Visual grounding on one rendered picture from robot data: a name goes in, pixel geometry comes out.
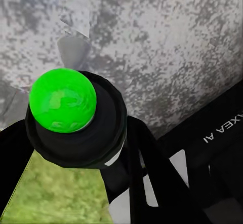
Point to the insectifuge atomizer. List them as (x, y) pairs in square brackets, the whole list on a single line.
[(76, 119)]

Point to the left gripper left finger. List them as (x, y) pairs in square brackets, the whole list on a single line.
[(15, 151)]

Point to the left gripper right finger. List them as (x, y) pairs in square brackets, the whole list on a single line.
[(176, 202)]

